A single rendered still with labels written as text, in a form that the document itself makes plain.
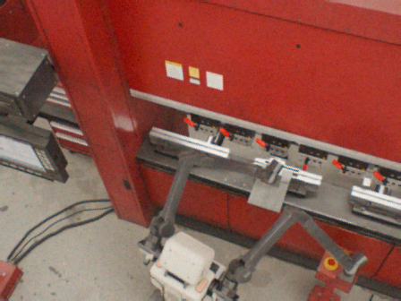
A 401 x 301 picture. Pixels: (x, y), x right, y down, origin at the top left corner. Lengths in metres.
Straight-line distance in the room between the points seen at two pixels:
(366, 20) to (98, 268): 2.67
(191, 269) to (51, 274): 1.80
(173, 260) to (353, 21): 1.27
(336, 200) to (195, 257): 1.06
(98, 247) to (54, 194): 0.59
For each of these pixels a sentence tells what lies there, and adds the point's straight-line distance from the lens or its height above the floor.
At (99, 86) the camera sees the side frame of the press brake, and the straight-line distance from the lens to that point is 2.68.
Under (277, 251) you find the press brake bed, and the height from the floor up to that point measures 0.05.
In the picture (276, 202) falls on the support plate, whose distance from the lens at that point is 3.01.
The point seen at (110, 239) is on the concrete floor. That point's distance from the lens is 4.09.
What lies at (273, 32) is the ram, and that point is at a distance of 2.27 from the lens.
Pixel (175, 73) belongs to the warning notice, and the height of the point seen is 1.64.
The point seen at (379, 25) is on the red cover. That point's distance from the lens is 2.11.
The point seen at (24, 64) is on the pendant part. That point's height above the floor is 1.95.
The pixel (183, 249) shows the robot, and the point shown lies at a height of 1.39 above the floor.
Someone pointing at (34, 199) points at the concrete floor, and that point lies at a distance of 4.41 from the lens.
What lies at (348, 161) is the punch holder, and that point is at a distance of 2.84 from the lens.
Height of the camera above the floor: 3.68
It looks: 58 degrees down
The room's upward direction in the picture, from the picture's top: 6 degrees counter-clockwise
